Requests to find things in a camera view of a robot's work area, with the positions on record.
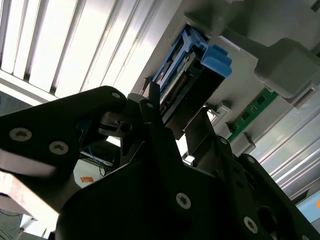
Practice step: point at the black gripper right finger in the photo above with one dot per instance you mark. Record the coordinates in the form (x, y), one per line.
(250, 190)

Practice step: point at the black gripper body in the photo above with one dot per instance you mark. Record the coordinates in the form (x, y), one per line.
(125, 205)

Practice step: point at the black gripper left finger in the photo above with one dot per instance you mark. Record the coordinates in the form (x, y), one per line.
(50, 120)

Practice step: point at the hard disk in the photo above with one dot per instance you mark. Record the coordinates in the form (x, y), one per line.
(195, 95)

